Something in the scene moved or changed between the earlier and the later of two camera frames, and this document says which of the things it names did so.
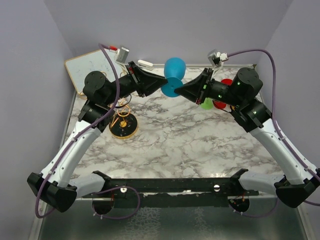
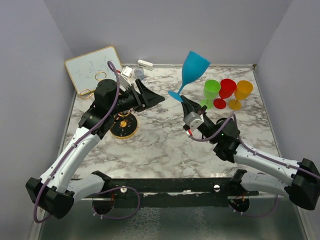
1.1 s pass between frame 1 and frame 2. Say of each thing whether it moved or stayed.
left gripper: moved
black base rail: stayed
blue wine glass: moved
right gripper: moved
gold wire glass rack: stayed
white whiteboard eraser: stayed
